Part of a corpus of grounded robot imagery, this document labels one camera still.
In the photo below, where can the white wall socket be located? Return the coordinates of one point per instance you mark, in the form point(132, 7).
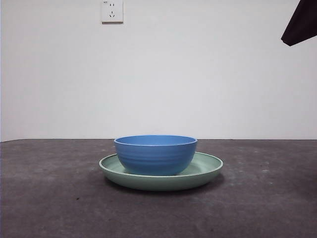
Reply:
point(111, 12)

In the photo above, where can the blue ribbed bowl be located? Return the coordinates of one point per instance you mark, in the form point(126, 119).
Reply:
point(156, 156)

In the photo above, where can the green plate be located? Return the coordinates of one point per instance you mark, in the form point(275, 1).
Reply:
point(161, 183)

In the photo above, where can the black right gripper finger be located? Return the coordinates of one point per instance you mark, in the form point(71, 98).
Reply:
point(303, 24)

